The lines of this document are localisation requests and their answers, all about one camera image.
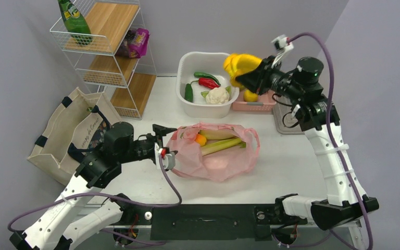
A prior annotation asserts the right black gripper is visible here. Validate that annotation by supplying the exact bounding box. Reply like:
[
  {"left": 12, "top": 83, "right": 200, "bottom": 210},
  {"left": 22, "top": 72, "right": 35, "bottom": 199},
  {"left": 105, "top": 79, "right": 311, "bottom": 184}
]
[{"left": 236, "top": 56, "right": 304, "bottom": 101}]

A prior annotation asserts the yellow food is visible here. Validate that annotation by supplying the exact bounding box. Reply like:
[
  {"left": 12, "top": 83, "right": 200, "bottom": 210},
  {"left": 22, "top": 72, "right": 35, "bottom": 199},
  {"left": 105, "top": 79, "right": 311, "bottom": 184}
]
[{"left": 223, "top": 54, "right": 262, "bottom": 90}]

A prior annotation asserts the orange yellow mango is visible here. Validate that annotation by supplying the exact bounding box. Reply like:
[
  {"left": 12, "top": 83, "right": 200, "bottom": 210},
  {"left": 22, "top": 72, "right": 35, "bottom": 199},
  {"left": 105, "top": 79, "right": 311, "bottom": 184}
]
[{"left": 195, "top": 133, "right": 207, "bottom": 146}]

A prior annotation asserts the beige canvas tote bag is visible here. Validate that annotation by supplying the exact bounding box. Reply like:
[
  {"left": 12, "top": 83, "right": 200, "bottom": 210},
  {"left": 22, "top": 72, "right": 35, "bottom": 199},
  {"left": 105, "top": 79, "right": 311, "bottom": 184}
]
[{"left": 28, "top": 88, "right": 121, "bottom": 185}]

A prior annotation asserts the pink plastic grocery bag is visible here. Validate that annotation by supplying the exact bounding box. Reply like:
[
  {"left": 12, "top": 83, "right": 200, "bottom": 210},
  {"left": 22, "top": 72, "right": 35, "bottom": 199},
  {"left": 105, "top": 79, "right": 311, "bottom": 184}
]
[{"left": 167, "top": 123, "right": 260, "bottom": 182}]

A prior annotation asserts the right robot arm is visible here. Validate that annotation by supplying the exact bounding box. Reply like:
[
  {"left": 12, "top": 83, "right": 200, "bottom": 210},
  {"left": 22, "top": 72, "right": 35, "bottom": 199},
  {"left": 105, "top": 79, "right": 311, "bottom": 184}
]
[{"left": 232, "top": 54, "right": 379, "bottom": 230}]

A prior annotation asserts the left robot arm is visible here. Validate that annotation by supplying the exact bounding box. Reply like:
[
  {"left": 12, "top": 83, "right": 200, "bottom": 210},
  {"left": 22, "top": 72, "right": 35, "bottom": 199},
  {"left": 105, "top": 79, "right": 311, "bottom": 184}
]
[{"left": 10, "top": 122, "right": 176, "bottom": 249}]

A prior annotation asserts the pink plastic basket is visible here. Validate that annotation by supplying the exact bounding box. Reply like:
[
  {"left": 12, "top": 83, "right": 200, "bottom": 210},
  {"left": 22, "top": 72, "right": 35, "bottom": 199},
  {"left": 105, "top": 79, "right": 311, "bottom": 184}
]
[{"left": 231, "top": 91, "right": 277, "bottom": 112}]

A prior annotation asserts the yellow lemon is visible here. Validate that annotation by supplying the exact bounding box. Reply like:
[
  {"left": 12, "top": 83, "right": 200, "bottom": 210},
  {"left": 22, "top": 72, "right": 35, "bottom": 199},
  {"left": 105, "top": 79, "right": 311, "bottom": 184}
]
[{"left": 243, "top": 90, "right": 258, "bottom": 102}]

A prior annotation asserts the metal tray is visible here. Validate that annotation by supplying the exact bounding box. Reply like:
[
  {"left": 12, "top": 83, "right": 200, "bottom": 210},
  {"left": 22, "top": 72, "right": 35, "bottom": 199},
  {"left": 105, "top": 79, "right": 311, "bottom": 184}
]
[{"left": 272, "top": 104, "right": 304, "bottom": 135}]

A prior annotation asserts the white cauliflower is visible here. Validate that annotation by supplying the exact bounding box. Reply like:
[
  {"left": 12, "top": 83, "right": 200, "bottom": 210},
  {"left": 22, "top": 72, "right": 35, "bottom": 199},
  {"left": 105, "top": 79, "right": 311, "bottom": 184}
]
[{"left": 205, "top": 87, "right": 230, "bottom": 105}]

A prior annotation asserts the white plastic tub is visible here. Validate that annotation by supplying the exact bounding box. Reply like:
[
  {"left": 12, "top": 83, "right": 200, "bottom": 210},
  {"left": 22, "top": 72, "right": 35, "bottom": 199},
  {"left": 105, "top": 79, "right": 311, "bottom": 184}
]
[{"left": 174, "top": 52, "right": 240, "bottom": 118}]

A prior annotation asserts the red chili pepper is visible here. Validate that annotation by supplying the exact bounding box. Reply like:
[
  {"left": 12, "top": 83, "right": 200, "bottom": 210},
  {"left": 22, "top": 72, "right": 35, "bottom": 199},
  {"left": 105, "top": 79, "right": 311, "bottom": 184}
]
[{"left": 191, "top": 78, "right": 220, "bottom": 89}]

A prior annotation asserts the dark green cucumber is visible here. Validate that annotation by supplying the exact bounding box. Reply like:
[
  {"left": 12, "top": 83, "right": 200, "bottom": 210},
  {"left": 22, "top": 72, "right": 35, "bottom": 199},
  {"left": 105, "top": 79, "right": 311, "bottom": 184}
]
[{"left": 184, "top": 83, "right": 194, "bottom": 103}]

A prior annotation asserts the long green chili pepper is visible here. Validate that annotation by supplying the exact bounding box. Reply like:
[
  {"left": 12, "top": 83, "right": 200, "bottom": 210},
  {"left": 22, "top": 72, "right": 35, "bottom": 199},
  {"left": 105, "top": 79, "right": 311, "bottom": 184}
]
[{"left": 193, "top": 71, "right": 221, "bottom": 86}]

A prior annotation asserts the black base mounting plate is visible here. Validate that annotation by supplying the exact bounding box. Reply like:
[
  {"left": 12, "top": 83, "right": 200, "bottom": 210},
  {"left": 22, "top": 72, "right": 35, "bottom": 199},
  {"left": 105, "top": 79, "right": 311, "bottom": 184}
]
[{"left": 114, "top": 204, "right": 308, "bottom": 241}]

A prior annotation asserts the purple snack packet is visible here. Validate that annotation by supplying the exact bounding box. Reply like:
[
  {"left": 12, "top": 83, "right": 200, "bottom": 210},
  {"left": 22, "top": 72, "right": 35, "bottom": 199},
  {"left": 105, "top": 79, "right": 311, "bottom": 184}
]
[{"left": 116, "top": 28, "right": 149, "bottom": 58}]

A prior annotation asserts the green glass bottle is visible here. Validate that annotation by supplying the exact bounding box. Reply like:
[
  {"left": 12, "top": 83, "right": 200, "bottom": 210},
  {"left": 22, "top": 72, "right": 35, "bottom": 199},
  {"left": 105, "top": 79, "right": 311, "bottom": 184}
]
[{"left": 58, "top": 0, "right": 93, "bottom": 46}]

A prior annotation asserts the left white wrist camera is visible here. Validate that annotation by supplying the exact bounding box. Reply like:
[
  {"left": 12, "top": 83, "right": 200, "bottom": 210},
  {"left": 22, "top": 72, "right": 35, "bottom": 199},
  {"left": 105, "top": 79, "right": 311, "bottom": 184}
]
[{"left": 158, "top": 148, "right": 177, "bottom": 171}]

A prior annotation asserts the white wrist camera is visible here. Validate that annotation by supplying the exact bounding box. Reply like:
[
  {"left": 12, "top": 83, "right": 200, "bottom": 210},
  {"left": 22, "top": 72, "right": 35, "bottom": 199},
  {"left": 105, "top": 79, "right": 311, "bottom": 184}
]
[
  {"left": 158, "top": 148, "right": 177, "bottom": 171},
  {"left": 271, "top": 34, "right": 294, "bottom": 68}
]

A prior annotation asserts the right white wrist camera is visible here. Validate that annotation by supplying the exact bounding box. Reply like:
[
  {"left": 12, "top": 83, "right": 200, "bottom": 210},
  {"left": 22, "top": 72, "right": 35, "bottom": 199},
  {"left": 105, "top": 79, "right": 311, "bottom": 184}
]
[{"left": 271, "top": 34, "right": 294, "bottom": 68}]

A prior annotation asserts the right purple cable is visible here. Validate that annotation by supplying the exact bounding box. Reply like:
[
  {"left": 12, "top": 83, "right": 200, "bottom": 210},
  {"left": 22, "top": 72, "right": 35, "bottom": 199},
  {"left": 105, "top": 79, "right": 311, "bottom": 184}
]
[{"left": 272, "top": 32, "right": 374, "bottom": 250}]

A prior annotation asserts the white wire wooden shelf rack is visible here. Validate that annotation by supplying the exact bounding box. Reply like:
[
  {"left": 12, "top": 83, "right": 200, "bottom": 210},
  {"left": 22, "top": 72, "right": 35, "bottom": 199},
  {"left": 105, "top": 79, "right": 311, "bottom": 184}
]
[{"left": 49, "top": 1, "right": 157, "bottom": 119}]

